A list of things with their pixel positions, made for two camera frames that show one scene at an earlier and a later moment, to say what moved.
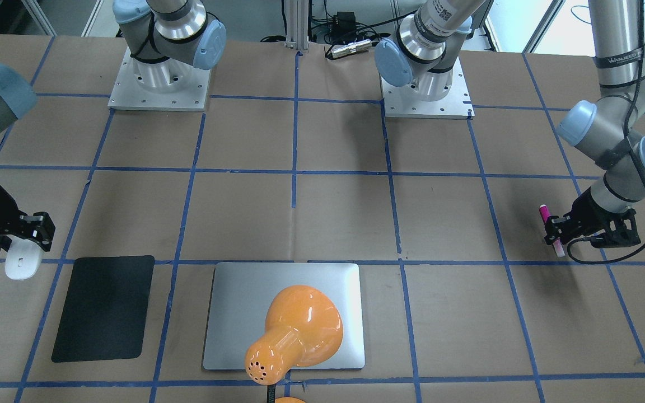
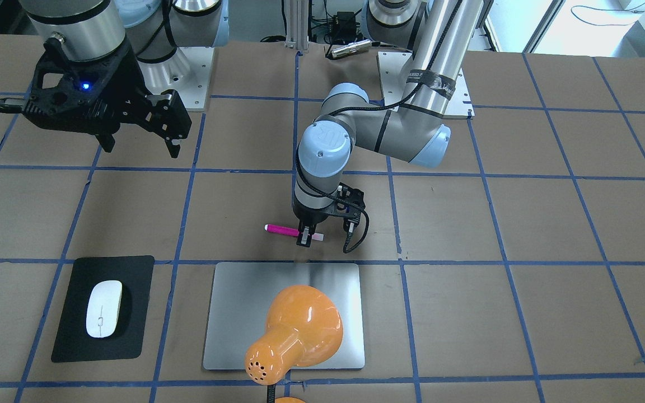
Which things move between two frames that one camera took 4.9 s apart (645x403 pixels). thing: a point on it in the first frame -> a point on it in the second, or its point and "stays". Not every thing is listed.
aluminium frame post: (297, 25) stays
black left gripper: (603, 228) -> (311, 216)
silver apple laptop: (238, 295) stays
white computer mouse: (23, 258) -> (103, 308)
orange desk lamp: (303, 327) stays
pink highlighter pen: (557, 244) -> (290, 232)
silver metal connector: (350, 48) stays
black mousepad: (105, 312) stays
